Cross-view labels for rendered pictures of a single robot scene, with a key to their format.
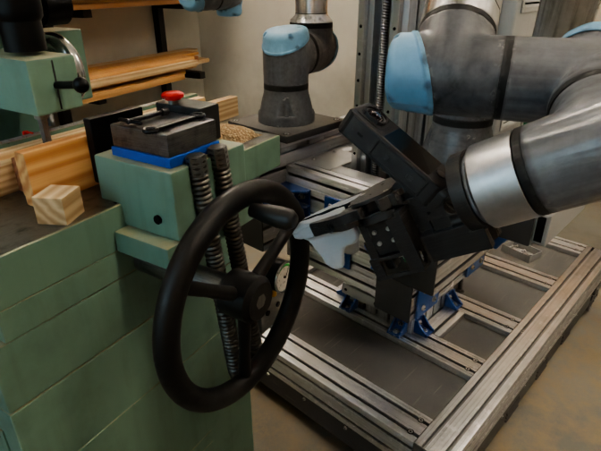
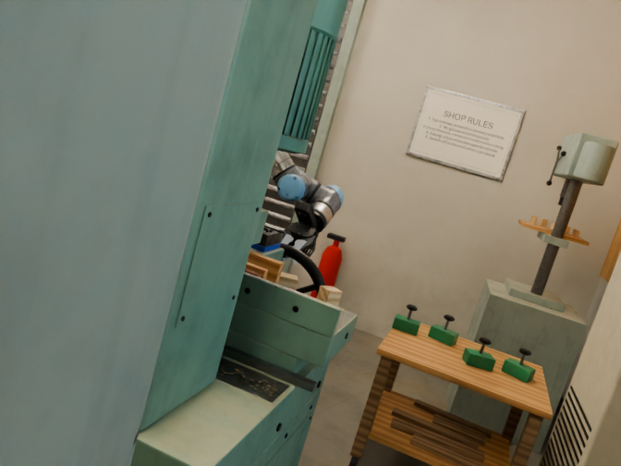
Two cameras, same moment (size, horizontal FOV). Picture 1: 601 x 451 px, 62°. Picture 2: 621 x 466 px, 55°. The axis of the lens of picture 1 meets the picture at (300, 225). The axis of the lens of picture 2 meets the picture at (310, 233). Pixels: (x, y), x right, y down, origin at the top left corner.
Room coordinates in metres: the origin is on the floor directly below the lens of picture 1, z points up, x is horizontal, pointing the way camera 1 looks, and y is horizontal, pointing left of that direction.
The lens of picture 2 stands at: (0.85, 1.50, 1.25)
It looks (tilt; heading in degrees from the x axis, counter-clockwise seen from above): 10 degrees down; 255
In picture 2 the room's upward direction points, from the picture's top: 16 degrees clockwise
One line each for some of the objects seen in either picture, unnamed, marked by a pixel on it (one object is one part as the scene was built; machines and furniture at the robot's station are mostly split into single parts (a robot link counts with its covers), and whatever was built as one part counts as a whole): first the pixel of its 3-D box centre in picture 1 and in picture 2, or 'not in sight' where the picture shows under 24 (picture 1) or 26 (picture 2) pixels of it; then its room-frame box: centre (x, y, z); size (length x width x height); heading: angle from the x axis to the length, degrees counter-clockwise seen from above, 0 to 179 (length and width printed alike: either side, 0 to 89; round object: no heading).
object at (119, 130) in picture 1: (173, 126); (249, 229); (0.64, 0.16, 0.99); 0.13 x 0.11 x 0.06; 149
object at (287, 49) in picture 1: (286, 54); not in sight; (1.33, 0.03, 0.98); 0.13 x 0.12 x 0.14; 151
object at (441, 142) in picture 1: (460, 138); not in sight; (0.99, -0.32, 0.87); 0.15 x 0.15 x 0.10
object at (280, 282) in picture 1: (276, 278); not in sight; (0.80, 0.04, 0.65); 0.06 x 0.04 x 0.08; 149
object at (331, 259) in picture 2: not in sight; (326, 276); (-0.37, -2.31, 0.30); 0.19 x 0.18 x 0.60; 62
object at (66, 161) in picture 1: (102, 154); (228, 261); (0.68, 0.28, 0.94); 0.23 x 0.02 x 0.07; 149
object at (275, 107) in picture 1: (286, 101); not in sight; (1.33, 0.04, 0.87); 0.15 x 0.15 x 0.10
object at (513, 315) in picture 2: not in sight; (539, 286); (-1.13, -1.15, 0.79); 0.62 x 0.48 x 1.58; 64
